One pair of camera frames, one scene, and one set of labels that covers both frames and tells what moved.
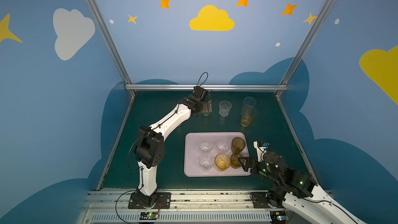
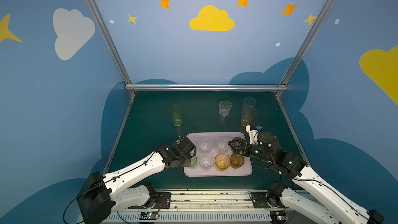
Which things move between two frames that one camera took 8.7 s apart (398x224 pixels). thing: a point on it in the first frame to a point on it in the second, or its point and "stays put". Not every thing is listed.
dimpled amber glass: [238, 145] stays put
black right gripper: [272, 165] to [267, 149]
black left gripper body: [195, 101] to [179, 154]
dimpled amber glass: [235, 161] stays put
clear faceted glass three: [222, 145] stays put
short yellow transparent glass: [222, 162] stays put
